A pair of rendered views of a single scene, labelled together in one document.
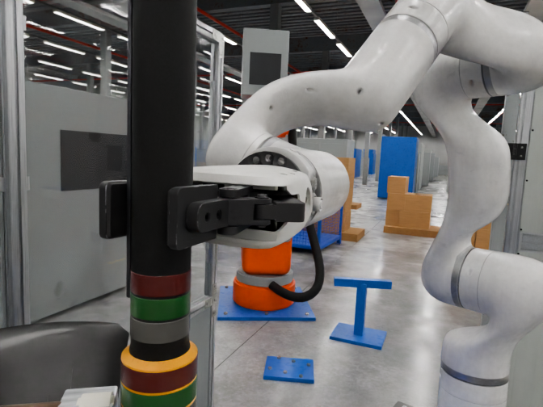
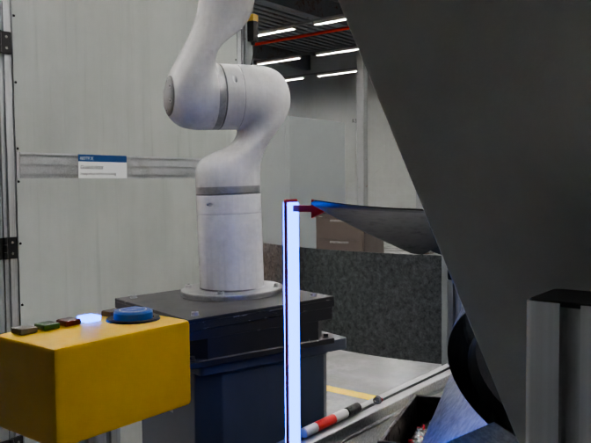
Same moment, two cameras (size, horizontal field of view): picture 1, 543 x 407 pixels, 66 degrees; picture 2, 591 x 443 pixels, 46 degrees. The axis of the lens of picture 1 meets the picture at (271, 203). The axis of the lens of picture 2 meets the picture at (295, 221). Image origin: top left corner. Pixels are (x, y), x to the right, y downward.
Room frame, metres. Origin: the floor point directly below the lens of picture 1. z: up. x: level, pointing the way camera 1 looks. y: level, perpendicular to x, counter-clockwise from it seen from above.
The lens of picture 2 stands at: (0.30, 0.80, 1.21)
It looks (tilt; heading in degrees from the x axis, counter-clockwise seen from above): 3 degrees down; 286
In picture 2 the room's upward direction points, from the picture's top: 1 degrees counter-clockwise
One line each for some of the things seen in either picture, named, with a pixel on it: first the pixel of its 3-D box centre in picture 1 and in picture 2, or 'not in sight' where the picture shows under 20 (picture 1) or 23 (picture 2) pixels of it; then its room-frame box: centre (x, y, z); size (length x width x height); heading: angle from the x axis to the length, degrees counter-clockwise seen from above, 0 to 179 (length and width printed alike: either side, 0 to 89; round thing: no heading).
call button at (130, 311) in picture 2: not in sight; (133, 315); (0.66, 0.16, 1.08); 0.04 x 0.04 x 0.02
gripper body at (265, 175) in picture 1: (244, 196); not in sight; (0.33, 0.02, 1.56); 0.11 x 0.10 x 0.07; 158
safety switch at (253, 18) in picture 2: not in sight; (247, 39); (1.30, -2.00, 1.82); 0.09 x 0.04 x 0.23; 68
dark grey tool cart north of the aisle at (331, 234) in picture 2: not in sight; (352, 251); (1.82, -6.86, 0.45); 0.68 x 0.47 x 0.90; 161
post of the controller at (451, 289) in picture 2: not in sight; (457, 314); (0.36, -0.57, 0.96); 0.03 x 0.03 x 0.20; 68
